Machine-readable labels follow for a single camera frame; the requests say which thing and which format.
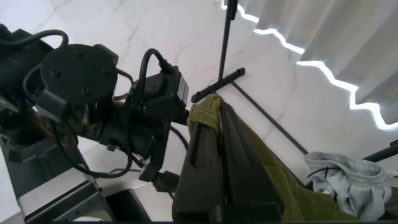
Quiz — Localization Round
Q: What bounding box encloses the black clothes rack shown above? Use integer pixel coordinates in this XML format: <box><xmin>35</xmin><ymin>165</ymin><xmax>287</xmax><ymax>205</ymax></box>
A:
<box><xmin>190</xmin><ymin>0</ymin><xmax>398</xmax><ymax>162</ymax></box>

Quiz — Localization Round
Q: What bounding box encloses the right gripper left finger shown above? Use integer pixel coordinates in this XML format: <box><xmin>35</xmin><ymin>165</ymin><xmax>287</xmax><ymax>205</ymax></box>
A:
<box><xmin>172</xmin><ymin>121</ymin><xmax>226</xmax><ymax>222</ymax></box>

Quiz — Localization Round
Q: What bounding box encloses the white curtain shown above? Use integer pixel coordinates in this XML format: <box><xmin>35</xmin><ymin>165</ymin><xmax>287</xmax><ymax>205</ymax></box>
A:
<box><xmin>239</xmin><ymin>0</ymin><xmax>398</xmax><ymax>125</ymax></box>

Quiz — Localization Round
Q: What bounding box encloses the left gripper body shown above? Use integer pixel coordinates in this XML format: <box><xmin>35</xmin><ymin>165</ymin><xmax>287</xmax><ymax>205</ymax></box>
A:
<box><xmin>99</xmin><ymin>104</ymin><xmax>172</xmax><ymax>183</ymax></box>

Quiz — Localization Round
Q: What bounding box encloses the green long-sleeved shirt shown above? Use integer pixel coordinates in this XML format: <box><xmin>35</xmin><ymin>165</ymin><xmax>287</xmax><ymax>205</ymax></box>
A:
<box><xmin>186</xmin><ymin>94</ymin><xmax>358</xmax><ymax>222</ymax></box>

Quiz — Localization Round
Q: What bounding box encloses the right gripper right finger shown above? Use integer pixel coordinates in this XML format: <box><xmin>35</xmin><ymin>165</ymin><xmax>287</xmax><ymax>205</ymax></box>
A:
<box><xmin>213</xmin><ymin>102</ymin><xmax>285</xmax><ymax>222</ymax></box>

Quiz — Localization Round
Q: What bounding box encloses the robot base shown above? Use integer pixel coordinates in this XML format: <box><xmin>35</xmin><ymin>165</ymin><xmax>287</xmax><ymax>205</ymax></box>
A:
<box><xmin>0</xmin><ymin>135</ymin><xmax>152</xmax><ymax>223</ymax></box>

